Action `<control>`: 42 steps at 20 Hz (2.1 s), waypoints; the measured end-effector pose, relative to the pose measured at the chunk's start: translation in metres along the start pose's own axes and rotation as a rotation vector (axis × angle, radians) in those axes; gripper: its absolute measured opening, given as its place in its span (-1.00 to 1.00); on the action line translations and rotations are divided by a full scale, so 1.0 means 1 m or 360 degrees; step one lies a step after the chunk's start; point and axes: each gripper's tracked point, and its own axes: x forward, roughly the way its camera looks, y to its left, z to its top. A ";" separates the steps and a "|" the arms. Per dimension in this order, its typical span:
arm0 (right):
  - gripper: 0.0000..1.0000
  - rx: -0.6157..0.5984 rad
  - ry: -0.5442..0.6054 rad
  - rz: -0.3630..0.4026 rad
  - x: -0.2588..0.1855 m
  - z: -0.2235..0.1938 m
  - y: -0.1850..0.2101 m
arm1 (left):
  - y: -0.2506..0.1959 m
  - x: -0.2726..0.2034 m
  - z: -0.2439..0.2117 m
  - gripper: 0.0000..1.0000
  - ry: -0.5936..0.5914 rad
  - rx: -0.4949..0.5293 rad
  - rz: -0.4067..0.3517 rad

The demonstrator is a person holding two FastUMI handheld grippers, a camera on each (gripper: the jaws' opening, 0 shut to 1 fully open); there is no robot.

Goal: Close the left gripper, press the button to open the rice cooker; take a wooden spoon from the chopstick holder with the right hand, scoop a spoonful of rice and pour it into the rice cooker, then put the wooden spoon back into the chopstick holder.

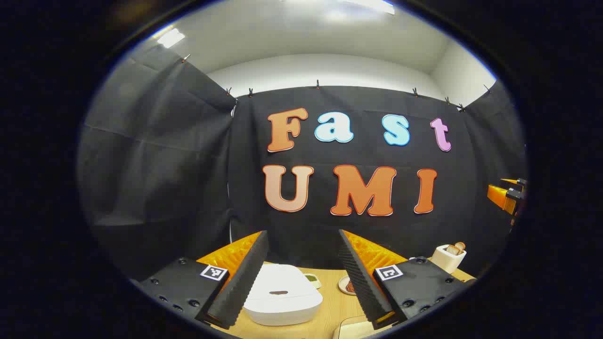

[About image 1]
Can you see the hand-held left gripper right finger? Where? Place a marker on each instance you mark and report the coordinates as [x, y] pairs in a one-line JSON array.
[[360, 282]]

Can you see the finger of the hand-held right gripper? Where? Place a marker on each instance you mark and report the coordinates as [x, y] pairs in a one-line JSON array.
[[501, 195]]

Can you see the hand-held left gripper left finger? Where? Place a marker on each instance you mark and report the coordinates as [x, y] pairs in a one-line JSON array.
[[240, 282]]

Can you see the clear rice container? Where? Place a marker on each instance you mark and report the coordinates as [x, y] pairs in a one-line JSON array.
[[353, 328]]

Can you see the white rice cooker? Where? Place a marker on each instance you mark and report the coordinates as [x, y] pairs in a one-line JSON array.
[[282, 306]]

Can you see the red meat piece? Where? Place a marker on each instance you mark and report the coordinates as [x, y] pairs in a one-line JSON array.
[[350, 285]]

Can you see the white round plate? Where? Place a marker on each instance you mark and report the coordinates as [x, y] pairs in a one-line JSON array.
[[344, 287]]

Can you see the white divided bean dish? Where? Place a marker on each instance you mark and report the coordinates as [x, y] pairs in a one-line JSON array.
[[312, 278]]

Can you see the white toaster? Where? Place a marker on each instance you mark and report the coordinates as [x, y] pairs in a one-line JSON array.
[[445, 261]]

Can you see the black backdrop cloth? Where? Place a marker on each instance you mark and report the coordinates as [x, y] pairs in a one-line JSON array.
[[165, 165]]

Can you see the ceiling light panel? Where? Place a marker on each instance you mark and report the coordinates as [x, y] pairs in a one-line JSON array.
[[170, 37]]

